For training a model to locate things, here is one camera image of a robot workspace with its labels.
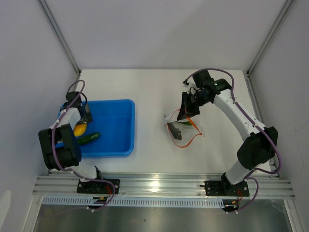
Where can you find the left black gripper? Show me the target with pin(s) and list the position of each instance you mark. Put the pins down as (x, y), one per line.
(87, 118)

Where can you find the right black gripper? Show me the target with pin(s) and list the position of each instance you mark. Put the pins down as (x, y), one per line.
(187, 108)

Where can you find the green chili pepper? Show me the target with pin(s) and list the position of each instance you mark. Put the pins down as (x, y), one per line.
(188, 123)

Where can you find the yellow orange mango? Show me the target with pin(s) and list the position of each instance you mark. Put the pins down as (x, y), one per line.
(79, 130)

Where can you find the clear zip bag orange zipper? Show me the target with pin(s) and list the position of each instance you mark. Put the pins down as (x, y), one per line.
(189, 133)

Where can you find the grey toy fish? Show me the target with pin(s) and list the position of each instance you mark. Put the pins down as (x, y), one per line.
(174, 131)

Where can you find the dark green cucumber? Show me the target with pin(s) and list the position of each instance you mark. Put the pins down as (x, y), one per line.
(88, 138)

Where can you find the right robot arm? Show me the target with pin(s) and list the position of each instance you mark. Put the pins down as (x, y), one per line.
(259, 141)

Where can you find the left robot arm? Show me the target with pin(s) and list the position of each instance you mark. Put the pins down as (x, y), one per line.
(61, 143)

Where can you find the blue plastic bin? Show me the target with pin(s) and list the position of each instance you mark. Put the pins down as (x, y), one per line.
(115, 121)

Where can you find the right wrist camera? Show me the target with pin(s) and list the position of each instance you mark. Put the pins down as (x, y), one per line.
(190, 87)

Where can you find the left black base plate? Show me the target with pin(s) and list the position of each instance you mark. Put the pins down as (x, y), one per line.
(92, 187)

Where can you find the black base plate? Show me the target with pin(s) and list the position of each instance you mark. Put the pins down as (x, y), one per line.
(221, 188)
(92, 187)

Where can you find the aluminium mounting rail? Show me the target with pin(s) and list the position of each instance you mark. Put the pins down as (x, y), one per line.
(163, 185)

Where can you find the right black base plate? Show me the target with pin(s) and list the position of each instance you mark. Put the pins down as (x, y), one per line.
(221, 188)

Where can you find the white slotted cable duct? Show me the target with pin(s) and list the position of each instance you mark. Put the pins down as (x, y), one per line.
(135, 202)

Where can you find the left aluminium frame post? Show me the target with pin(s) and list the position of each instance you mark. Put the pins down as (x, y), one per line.
(59, 35)

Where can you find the aluminium frame post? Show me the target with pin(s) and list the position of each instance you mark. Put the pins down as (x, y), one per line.
(274, 29)
(59, 35)

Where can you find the right aluminium frame post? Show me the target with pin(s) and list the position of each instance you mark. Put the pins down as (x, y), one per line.
(274, 29)

